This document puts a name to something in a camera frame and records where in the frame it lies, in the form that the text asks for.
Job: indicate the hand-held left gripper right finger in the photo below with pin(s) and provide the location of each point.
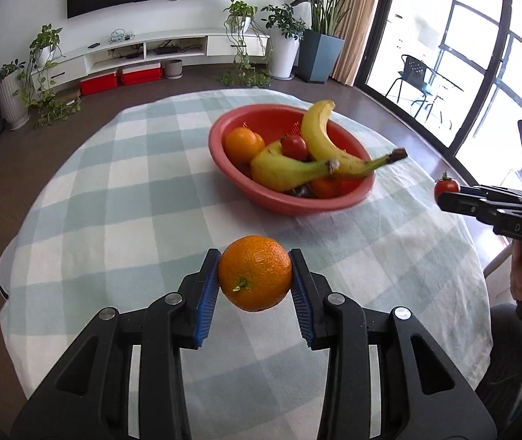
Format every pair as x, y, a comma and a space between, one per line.
301, 298

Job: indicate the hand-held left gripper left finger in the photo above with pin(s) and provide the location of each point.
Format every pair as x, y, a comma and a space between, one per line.
208, 298

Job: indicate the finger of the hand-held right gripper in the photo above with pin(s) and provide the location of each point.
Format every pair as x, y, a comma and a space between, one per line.
458, 202
490, 191

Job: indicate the red tomato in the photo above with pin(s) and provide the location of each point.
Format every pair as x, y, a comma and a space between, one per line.
294, 146
446, 186

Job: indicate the orange mandarin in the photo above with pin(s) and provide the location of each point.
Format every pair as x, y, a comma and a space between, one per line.
255, 272
327, 187

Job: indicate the red plastic colander basin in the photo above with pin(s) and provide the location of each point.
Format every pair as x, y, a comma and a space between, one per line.
265, 199

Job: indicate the dark purple plum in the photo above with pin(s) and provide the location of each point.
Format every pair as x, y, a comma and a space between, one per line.
303, 190

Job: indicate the small yellow banana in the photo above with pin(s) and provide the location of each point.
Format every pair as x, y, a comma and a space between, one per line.
279, 169

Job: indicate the smooth round orange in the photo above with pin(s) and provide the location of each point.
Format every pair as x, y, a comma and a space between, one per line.
242, 144

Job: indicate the large yellow banana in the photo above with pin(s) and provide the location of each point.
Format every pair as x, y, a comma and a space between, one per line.
316, 133

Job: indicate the beige chair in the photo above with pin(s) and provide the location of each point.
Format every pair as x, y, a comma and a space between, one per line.
497, 259

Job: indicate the green white checked tablecloth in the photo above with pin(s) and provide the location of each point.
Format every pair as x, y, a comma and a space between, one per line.
128, 220

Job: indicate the black metal chair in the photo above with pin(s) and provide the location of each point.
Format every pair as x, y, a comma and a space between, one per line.
414, 71

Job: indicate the person's grey pants leg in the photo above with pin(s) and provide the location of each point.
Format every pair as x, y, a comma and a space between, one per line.
504, 353

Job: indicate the beige curtain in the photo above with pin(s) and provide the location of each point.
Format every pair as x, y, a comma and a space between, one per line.
357, 32

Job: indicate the large-leaf plant in blue pot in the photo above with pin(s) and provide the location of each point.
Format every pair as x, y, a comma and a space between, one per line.
320, 57

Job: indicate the bushy plant in white pot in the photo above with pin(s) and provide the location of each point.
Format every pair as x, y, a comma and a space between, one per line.
283, 57

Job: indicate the small grey pot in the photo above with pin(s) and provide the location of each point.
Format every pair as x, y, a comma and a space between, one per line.
173, 68

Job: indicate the red storage box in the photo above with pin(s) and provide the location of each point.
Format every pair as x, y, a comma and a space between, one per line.
99, 83
140, 74

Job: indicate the black set-top box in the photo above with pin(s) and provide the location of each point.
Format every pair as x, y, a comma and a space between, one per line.
167, 49

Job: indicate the white television cabinet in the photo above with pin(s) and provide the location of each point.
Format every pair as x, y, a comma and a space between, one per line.
105, 55

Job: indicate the plant in white ribbed pot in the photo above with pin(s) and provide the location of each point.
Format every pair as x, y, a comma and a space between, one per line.
11, 101

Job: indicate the trailing pothos in white pot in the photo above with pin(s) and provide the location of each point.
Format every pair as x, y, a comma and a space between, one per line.
45, 41
240, 11

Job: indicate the black sliding door frame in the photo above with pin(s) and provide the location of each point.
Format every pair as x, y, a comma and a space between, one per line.
377, 27

